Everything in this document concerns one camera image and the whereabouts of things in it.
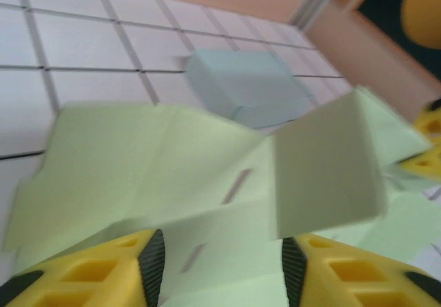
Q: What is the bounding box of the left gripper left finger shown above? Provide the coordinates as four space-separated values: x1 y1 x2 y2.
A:
0 229 167 307

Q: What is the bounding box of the light green paper box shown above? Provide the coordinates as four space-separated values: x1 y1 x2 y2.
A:
2 85 441 307

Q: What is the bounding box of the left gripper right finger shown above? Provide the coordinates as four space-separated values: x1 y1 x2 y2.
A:
281 233 441 307

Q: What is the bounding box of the aluminium frame post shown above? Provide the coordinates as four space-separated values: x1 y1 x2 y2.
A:
288 0 349 30

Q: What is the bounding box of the light blue paper box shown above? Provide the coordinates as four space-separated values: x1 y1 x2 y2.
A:
185 48 315 129

